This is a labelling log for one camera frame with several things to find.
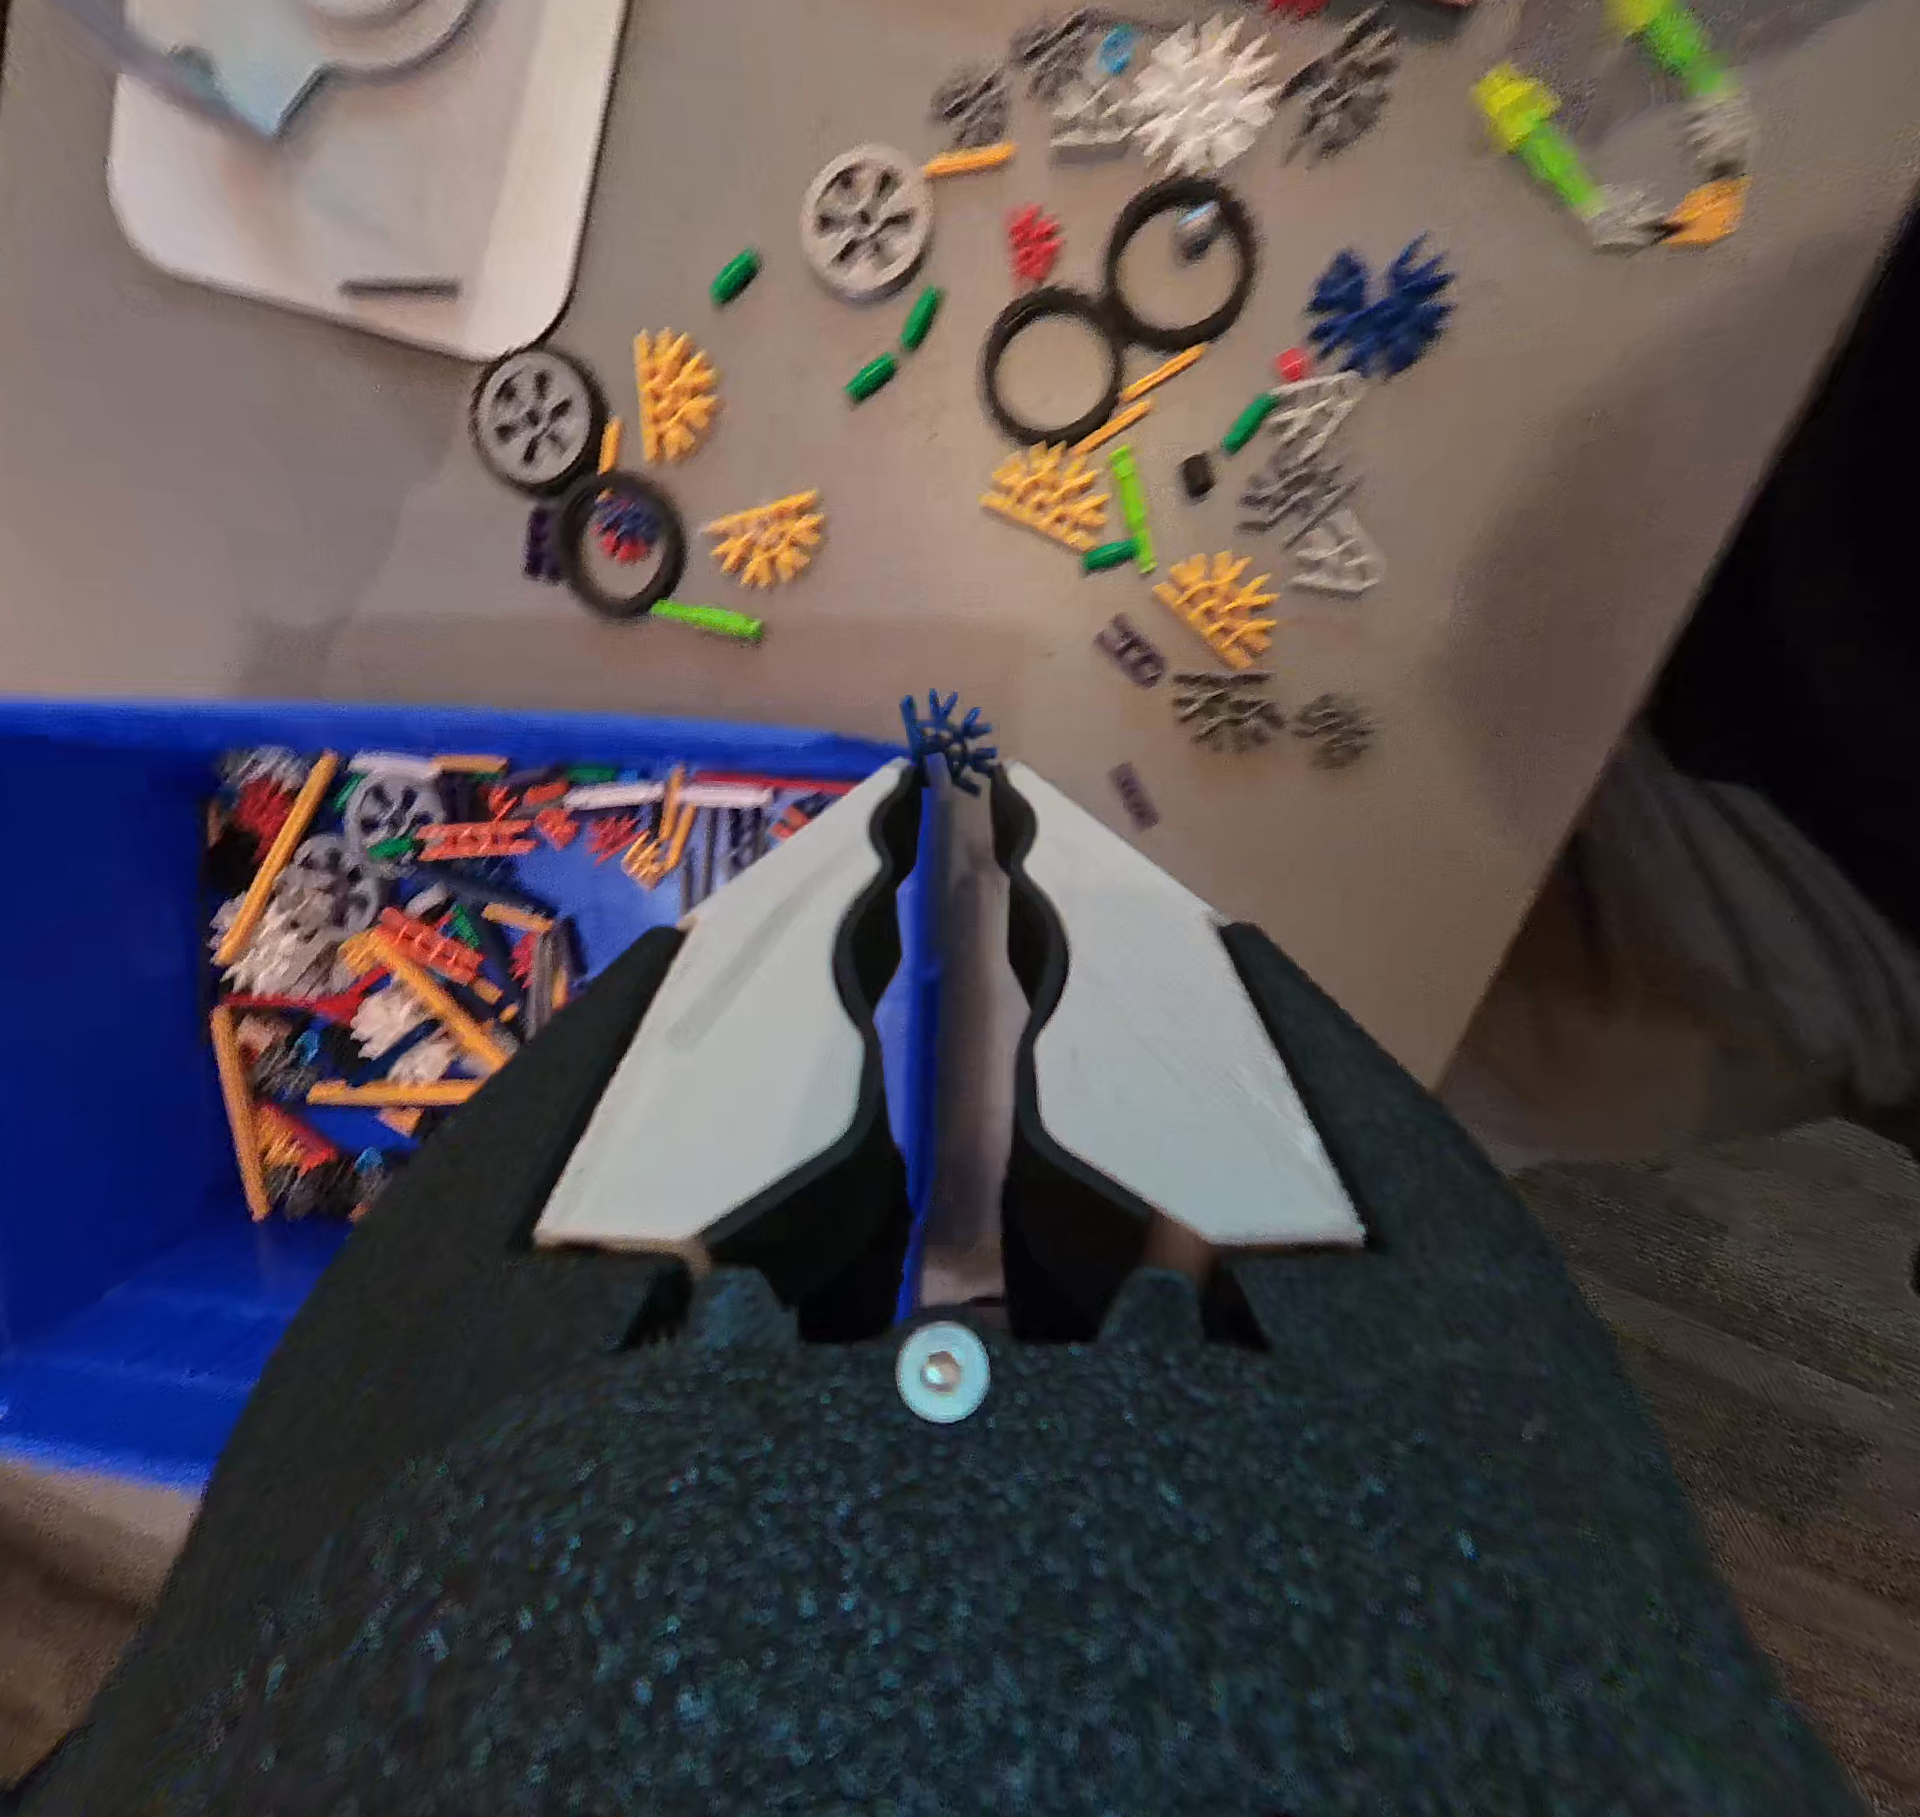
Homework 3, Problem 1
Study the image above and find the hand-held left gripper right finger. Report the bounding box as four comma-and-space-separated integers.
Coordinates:
987, 759, 1369, 1256

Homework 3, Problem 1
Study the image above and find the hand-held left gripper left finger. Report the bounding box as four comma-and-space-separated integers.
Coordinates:
533, 761, 924, 1256

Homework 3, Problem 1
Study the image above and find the pile of toy pieces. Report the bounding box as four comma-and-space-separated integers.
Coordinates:
202, 744, 888, 1227

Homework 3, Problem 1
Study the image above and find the blue plastic bin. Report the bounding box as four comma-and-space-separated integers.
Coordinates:
0, 696, 962, 1493

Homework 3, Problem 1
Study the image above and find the dark grey connector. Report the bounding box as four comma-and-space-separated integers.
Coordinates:
1236, 444, 1364, 544
1173, 666, 1280, 754

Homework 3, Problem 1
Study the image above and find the yellow half connector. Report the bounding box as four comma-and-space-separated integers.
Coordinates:
1151, 547, 1284, 669
630, 325, 727, 463
978, 440, 1113, 549
702, 487, 833, 592

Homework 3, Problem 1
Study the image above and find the black tyre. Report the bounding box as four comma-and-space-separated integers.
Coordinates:
978, 285, 1129, 445
1103, 173, 1260, 348
553, 469, 693, 621

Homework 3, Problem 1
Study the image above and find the light grey fan connector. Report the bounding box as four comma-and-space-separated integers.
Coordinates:
1266, 373, 1369, 460
1047, 88, 1143, 166
1291, 508, 1387, 597

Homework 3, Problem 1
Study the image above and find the grey wheel with tyre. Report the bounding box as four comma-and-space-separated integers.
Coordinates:
468, 344, 613, 480

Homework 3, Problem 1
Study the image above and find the grey wheel hub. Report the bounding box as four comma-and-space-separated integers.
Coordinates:
799, 143, 937, 303

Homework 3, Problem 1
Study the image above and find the white snowflake connector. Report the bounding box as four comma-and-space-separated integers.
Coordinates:
1125, 15, 1291, 176

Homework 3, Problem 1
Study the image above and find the large black connector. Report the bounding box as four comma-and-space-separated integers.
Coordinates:
1282, 7, 1404, 168

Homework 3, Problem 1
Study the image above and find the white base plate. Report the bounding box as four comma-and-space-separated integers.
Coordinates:
0, 0, 650, 363

